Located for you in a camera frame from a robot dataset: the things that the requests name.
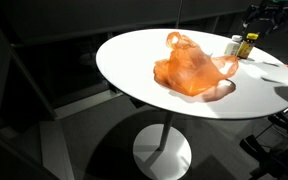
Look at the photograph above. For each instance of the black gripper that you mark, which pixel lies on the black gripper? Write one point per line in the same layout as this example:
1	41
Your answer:
264	19

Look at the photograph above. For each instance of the orange plastic bag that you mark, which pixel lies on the orange plastic bag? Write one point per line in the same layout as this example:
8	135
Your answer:
189	70

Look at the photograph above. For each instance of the black robot stand base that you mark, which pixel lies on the black robot stand base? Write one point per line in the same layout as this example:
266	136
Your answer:
273	160

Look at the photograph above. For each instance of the white pill bottle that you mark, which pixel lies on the white pill bottle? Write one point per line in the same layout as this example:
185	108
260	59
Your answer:
233	46

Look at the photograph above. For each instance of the bottle with yellow cap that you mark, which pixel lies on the bottle with yellow cap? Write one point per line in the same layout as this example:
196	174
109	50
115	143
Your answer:
247	45

